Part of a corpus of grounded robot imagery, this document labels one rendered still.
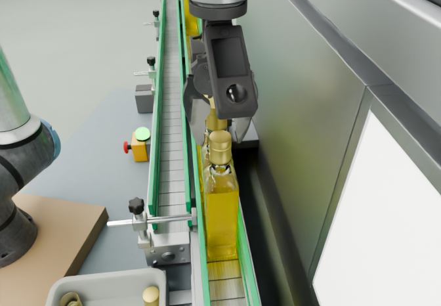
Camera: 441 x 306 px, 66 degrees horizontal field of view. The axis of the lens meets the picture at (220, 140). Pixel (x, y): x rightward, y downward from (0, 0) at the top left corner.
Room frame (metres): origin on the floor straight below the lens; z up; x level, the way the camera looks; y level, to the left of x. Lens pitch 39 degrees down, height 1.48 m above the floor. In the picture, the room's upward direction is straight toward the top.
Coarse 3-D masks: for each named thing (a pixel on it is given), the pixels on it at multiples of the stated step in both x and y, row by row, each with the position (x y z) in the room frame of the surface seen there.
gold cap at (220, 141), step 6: (216, 132) 0.41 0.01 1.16; (222, 132) 0.41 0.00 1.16; (210, 138) 0.40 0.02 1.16; (216, 138) 0.40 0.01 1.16; (222, 138) 0.40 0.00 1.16; (228, 138) 0.40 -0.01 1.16; (210, 144) 0.39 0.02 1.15; (216, 144) 0.38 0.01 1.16; (222, 144) 0.38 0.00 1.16; (228, 144) 0.39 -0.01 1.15; (210, 150) 0.39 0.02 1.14; (216, 150) 0.38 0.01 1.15; (222, 150) 0.38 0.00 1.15; (228, 150) 0.39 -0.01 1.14; (210, 156) 0.39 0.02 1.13; (216, 156) 0.38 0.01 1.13; (222, 156) 0.38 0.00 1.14; (228, 156) 0.39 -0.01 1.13; (216, 162) 0.38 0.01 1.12; (222, 162) 0.38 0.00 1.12; (228, 162) 0.39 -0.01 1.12
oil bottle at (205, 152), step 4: (208, 144) 0.47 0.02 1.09; (204, 148) 0.46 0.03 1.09; (208, 148) 0.45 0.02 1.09; (204, 152) 0.45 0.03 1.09; (208, 152) 0.45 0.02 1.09; (204, 156) 0.44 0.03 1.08; (208, 156) 0.44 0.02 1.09; (204, 160) 0.44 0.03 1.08; (208, 160) 0.43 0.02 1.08; (232, 160) 0.44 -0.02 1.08; (204, 164) 0.43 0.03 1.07; (208, 164) 0.43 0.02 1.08; (232, 164) 0.44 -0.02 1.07; (204, 168) 0.43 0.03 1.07; (204, 212) 0.43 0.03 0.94; (204, 216) 0.45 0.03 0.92; (204, 220) 0.46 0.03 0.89
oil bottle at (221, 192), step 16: (208, 176) 0.39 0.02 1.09; (224, 176) 0.39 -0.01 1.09; (208, 192) 0.37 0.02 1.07; (224, 192) 0.37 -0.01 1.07; (208, 208) 0.37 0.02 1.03; (224, 208) 0.37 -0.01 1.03; (208, 224) 0.37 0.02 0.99; (224, 224) 0.37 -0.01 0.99; (208, 240) 0.37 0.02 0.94; (224, 240) 0.37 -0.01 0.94; (224, 256) 0.37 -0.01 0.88
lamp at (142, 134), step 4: (140, 128) 0.83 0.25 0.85; (144, 128) 0.83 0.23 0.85; (136, 132) 0.82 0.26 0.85; (140, 132) 0.81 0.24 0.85; (144, 132) 0.81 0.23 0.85; (148, 132) 0.82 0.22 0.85; (136, 136) 0.81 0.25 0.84; (140, 136) 0.80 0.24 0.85; (144, 136) 0.81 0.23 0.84; (148, 136) 0.82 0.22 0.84; (136, 140) 0.81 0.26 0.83; (140, 140) 0.80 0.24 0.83; (144, 140) 0.80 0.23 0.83
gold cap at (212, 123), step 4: (212, 100) 0.46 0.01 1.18; (212, 104) 0.45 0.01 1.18; (212, 108) 0.44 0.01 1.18; (212, 112) 0.44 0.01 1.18; (208, 116) 0.45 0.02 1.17; (212, 116) 0.44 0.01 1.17; (216, 116) 0.44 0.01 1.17; (208, 120) 0.45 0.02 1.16; (212, 120) 0.44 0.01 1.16; (216, 120) 0.44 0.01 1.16; (220, 120) 0.44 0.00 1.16; (224, 120) 0.45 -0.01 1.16; (208, 124) 0.45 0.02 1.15; (212, 124) 0.44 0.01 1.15; (216, 124) 0.44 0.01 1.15; (220, 124) 0.44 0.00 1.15; (224, 124) 0.45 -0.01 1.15; (208, 128) 0.45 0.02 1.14; (212, 128) 0.44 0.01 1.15; (216, 128) 0.44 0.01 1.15; (220, 128) 0.44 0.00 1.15; (224, 128) 0.45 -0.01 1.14
